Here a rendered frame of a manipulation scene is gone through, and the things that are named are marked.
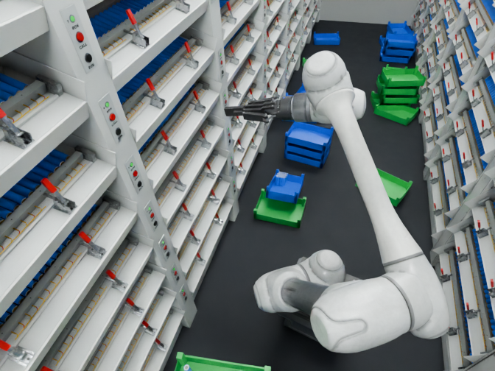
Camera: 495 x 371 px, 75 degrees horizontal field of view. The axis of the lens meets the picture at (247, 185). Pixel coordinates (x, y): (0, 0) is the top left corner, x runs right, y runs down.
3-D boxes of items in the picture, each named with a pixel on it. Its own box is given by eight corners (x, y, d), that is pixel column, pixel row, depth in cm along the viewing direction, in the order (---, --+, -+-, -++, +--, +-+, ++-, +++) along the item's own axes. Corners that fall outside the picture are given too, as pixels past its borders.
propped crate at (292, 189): (275, 179, 235) (276, 168, 231) (303, 184, 230) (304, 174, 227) (265, 197, 209) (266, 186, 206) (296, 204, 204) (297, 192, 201)
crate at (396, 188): (409, 189, 222) (412, 181, 216) (395, 207, 212) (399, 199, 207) (368, 170, 237) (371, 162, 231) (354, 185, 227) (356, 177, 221)
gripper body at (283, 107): (292, 125, 101) (264, 126, 105) (297, 110, 107) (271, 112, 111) (289, 104, 97) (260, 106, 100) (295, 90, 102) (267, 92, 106)
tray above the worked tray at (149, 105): (212, 60, 133) (219, 28, 122) (135, 154, 93) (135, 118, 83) (167, 40, 133) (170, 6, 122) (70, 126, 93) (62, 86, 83)
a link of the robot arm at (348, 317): (303, 299, 144) (255, 314, 138) (292, 262, 146) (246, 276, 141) (427, 344, 70) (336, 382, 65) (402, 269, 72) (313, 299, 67)
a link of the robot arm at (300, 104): (315, 111, 106) (297, 112, 108) (312, 86, 100) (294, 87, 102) (311, 127, 100) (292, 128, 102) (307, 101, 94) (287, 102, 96)
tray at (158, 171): (217, 101, 146) (222, 83, 139) (152, 198, 107) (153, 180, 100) (177, 83, 146) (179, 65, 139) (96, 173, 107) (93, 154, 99)
